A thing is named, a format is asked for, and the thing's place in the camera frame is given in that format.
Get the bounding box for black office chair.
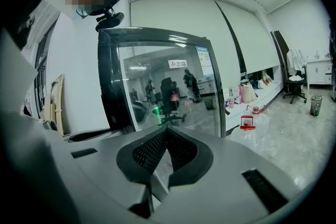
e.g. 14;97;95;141
281;60;308;105

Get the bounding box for white cabinet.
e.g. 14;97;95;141
306;58;333;87

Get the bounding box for pink bag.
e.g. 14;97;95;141
238;83;259;104

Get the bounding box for black head-worn camera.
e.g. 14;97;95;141
94;7;125;33

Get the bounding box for narrow white roller blind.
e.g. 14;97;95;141
214;0;282;74

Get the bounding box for dark leaning boards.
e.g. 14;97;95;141
269;30;290;71

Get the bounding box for mesh waste bin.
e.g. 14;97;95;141
309;94;323;117

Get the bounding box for wide white roller blind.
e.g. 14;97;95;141
129;0;248;74

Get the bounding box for red and white box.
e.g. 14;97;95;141
239;115;257;132

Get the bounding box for white coat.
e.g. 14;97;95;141
285;48;306;76

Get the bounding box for red-handled clear bottle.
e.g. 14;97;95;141
246;104;267;115

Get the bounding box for wooden frame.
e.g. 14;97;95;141
41;72;66;136

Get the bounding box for pile of colourful bags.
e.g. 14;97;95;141
248;73;276;90

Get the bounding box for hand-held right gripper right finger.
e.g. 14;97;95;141
156;125;300;224

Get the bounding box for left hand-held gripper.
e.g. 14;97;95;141
0;28;124;143

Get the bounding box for black glass-door cabinet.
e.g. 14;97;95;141
97;26;227;138

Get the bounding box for person's black shirt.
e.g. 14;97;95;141
0;0;55;51

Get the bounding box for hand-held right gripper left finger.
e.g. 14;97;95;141
60;125;168;224

